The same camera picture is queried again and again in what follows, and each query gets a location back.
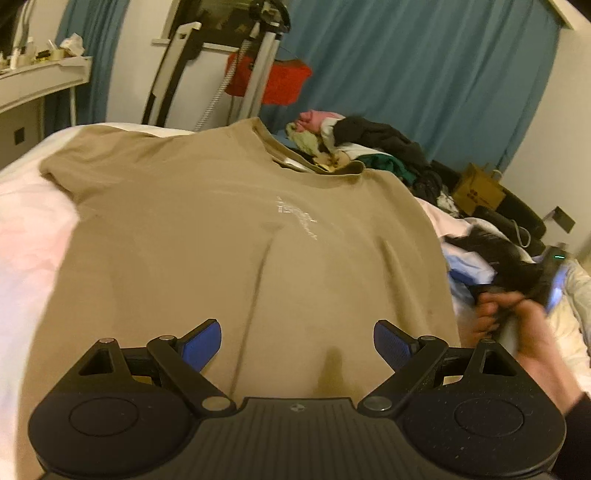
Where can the wide blue curtain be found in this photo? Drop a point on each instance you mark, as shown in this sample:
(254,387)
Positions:
(415,69)

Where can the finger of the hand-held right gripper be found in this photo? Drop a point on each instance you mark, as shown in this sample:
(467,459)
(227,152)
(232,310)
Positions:
(494,251)

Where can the person's right hand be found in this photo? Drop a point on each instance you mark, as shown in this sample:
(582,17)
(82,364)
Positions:
(521,323)

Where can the small dark wall switch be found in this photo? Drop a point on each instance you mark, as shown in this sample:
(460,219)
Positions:
(19,136)

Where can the black armchair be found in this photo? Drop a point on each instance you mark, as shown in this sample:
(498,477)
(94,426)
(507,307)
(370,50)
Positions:
(519,207)

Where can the tan t-shirt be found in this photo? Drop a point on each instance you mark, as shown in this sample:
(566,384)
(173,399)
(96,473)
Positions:
(231,254)

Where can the bed with white pink sheet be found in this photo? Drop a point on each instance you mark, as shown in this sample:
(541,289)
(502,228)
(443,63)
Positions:
(27,230)

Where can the green garment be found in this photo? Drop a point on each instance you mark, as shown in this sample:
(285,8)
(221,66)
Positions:
(384,165)

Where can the pastel duvet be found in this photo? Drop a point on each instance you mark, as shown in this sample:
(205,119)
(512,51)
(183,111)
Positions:
(572,318)

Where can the red cloth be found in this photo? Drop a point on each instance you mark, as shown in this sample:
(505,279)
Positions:
(287,84)

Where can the pale yellow garment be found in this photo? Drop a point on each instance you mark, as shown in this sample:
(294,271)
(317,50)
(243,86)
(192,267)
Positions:
(307,138)

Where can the person's right forearm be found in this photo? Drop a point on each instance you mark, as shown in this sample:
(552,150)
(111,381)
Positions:
(561,374)

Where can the yellow paper bag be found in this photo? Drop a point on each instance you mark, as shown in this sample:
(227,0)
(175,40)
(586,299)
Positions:
(480,194)

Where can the black white patterned garment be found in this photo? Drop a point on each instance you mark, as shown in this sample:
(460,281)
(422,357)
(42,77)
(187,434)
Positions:
(434,189)

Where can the narrow blue curtain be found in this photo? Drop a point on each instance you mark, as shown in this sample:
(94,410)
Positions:
(106,69)

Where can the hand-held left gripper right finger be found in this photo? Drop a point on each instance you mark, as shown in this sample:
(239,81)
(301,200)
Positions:
(391,345)

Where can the folded treadmill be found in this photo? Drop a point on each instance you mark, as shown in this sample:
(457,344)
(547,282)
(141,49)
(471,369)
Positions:
(259,69)

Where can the dark wall socket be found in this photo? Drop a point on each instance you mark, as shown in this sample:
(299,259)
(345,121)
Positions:
(563,220)

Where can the pink garment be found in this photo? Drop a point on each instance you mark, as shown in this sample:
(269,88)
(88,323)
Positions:
(318,120)

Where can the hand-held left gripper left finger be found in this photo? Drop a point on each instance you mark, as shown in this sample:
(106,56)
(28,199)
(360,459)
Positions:
(202,345)

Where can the white shelf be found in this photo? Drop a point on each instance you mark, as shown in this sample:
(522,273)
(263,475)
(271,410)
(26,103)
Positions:
(41,78)

